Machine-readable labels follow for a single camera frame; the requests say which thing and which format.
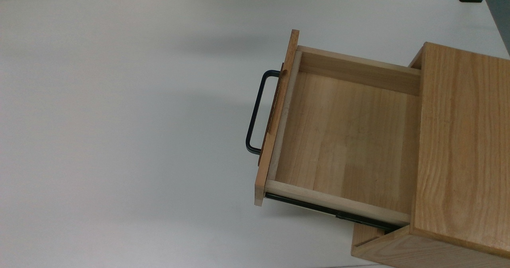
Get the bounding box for wooden drawer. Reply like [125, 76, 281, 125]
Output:
[255, 30, 422, 226]

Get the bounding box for wooden cabinet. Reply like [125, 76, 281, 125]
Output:
[351, 42, 510, 268]

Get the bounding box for black metal drawer handle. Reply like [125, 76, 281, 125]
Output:
[245, 70, 281, 155]

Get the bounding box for black drawer slide rail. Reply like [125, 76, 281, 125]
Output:
[265, 193, 400, 232]

